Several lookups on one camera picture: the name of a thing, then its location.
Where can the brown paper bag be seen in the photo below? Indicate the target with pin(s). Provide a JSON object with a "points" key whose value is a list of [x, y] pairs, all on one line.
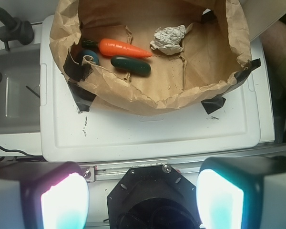
{"points": [[216, 46]]}

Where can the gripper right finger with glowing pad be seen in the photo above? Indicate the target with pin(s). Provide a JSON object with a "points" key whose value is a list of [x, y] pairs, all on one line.
{"points": [[242, 192]]}

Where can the grey sink basin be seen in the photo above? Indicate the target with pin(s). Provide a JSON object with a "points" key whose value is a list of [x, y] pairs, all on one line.
{"points": [[20, 90]]}

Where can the orange toy carrot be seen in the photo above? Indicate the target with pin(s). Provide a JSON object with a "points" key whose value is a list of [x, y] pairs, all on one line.
{"points": [[110, 47]]}

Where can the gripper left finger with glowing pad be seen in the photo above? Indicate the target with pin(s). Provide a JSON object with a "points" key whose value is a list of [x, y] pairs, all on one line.
{"points": [[42, 195]]}

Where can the blue toy ball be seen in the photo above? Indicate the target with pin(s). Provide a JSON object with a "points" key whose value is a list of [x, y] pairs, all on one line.
{"points": [[91, 55]]}

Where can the black tape piece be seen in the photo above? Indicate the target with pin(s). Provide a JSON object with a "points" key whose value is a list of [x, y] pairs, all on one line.
{"points": [[214, 104], [82, 98], [78, 69], [242, 75]]}

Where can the aluminium rail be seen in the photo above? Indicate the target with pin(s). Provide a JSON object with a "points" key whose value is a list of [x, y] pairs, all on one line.
{"points": [[99, 171]]}

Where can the black octagonal mount plate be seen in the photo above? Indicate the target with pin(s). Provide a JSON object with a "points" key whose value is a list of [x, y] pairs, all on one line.
{"points": [[159, 201]]}

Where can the dark green toy cucumber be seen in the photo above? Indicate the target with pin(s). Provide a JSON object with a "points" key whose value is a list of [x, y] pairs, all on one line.
{"points": [[130, 64]]}

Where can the black faucet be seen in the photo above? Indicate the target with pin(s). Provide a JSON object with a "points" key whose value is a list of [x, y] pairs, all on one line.
{"points": [[14, 29]]}

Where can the crumpled white paper ball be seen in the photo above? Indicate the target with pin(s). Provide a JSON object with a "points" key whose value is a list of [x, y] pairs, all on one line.
{"points": [[167, 40]]}

